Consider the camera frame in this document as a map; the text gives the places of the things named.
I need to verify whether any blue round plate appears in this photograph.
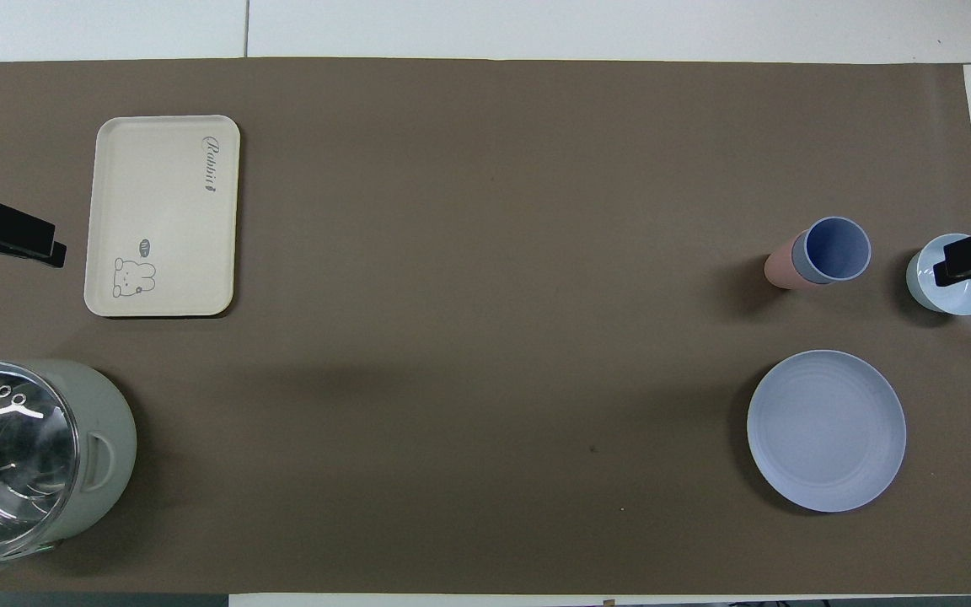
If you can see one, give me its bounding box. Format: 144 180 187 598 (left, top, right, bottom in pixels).
747 350 908 513

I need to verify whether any cream rabbit print tray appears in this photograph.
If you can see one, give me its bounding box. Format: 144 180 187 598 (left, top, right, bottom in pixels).
83 115 242 319

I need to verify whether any glass pot lid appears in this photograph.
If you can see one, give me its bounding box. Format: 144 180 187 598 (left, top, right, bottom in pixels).
0 363 82 564

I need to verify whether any brown table mat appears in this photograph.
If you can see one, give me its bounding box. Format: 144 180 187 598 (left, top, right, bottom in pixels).
0 57 971 596

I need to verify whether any light blue bowl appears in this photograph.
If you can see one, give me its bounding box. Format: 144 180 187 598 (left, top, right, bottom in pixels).
906 234 971 317

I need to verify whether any blue plastic cup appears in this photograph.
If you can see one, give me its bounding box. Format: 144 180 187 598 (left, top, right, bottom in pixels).
791 217 872 285

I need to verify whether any pink plastic cup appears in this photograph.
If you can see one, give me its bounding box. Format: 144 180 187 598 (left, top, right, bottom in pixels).
764 236 828 291

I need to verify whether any green cooking pot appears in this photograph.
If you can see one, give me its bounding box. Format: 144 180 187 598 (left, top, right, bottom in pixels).
0 359 138 564

